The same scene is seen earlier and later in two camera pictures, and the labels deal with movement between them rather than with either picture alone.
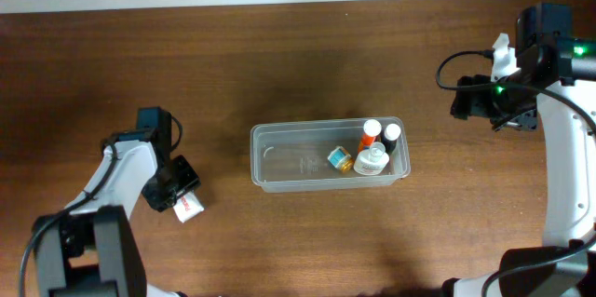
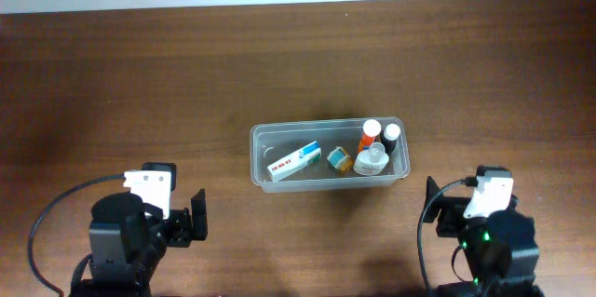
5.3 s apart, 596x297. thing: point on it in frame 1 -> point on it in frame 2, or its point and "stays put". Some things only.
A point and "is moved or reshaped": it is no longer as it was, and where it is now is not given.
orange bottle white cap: (372, 128) stays put
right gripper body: (481, 102) -> (453, 219)
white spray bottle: (372, 161) stays put
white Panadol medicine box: (188, 207) is moved or reshaped
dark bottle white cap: (389, 135) stays put
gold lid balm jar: (341, 158) stays put
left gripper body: (177, 179) -> (179, 230)
